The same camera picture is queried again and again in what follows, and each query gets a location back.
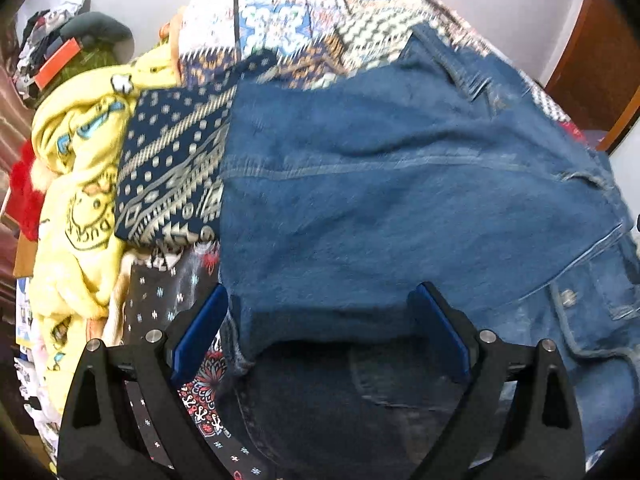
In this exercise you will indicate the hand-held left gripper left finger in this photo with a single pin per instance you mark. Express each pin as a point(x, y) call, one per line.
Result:
point(200, 330)

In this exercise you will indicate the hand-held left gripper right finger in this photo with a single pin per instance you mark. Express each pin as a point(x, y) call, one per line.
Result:
point(442, 330)

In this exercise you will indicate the blue denim jeans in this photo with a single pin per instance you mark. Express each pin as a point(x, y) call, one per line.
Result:
point(390, 200)

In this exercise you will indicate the pile of clothes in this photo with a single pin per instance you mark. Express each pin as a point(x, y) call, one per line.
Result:
point(42, 25)

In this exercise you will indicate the dark floral bedsheet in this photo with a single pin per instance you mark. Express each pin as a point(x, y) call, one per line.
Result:
point(165, 290)

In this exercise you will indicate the yellow cartoon blanket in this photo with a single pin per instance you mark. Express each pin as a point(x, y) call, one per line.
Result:
point(85, 190)

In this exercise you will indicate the red plush toy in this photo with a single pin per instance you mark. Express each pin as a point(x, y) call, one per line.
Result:
point(27, 195)

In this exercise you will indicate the green patterned cloth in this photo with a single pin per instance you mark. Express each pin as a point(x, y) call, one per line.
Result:
point(87, 62)

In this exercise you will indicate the orange box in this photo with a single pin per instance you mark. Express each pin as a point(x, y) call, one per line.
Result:
point(57, 62)

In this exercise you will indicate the brown wooden door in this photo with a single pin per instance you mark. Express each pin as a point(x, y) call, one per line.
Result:
point(595, 65)

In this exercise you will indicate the grey neck pillow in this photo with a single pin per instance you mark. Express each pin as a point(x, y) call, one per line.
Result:
point(100, 30)

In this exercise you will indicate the patchwork printed blanket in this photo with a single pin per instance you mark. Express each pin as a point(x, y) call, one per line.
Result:
point(310, 25)

